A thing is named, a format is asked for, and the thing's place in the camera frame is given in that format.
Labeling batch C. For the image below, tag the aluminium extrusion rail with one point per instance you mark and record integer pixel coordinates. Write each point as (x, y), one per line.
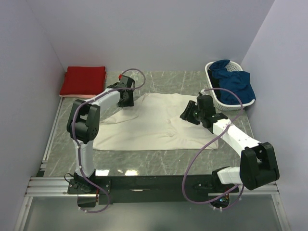
(57, 187)

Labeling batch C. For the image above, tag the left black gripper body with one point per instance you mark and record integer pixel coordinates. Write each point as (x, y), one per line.
(129, 101)

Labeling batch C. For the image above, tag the crumpled blue t shirt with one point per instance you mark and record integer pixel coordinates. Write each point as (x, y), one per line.
(237, 82)

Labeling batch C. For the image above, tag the white plastic laundry basket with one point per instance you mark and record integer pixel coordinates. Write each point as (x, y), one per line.
(233, 66)

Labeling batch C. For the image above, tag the cream white t shirt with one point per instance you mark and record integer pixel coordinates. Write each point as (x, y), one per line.
(152, 124)

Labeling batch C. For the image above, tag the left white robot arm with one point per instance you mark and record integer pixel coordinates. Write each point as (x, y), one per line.
(83, 126)

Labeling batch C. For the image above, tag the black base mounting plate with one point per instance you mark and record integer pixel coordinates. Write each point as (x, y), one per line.
(144, 189)

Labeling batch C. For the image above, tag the folded red t shirt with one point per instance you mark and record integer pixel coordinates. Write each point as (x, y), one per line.
(85, 71)

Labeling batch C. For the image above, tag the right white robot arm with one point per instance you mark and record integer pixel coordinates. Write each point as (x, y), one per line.
(258, 164)

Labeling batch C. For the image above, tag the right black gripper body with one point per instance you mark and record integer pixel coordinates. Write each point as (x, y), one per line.
(201, 114)

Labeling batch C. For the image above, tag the folded pink t shirt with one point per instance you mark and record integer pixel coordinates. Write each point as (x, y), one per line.
(81, 96)

